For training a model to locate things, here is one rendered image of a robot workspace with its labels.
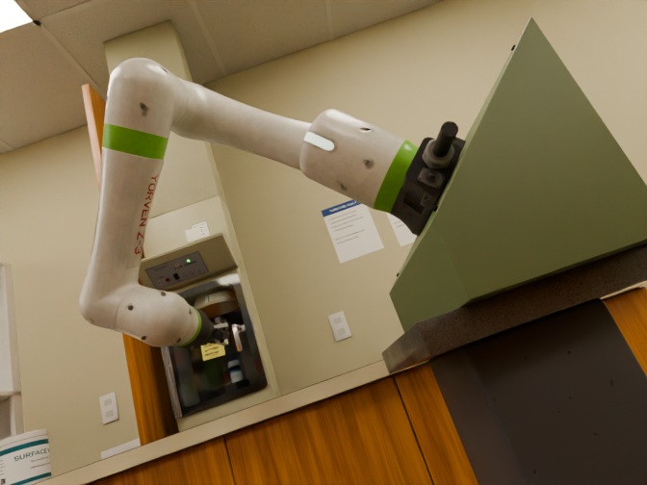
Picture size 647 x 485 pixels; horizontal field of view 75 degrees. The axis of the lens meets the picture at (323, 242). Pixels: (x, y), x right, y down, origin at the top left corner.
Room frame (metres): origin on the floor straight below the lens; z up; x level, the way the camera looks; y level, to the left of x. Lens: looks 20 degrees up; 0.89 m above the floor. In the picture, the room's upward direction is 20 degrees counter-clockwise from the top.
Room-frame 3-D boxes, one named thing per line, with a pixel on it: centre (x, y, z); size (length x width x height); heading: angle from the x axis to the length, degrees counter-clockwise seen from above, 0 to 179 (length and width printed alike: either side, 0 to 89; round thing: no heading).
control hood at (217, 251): (1.34, 0.47, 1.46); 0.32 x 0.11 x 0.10; 91
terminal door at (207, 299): (1.39, 0.47, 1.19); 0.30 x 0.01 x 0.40; 90
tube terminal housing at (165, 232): (1.52, 0.47, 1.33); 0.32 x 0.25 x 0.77; 91
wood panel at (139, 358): (1.55, 0.70, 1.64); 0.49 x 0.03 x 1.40; 1
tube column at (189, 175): (1.52, 0.47, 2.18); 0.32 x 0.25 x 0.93; 91
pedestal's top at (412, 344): (0.67, -0.21, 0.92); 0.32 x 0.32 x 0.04; 7
